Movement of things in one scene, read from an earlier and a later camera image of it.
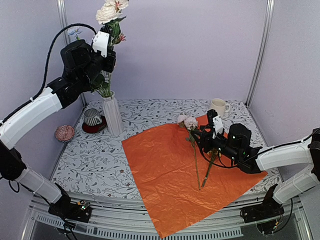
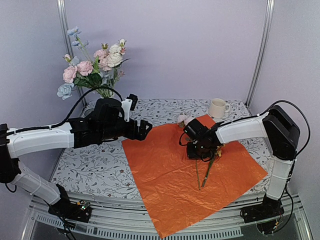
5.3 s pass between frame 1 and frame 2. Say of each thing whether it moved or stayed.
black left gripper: moved
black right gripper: moved
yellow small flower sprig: stayed
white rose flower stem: moved
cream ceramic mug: stayed
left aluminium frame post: stayed
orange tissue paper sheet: stayed
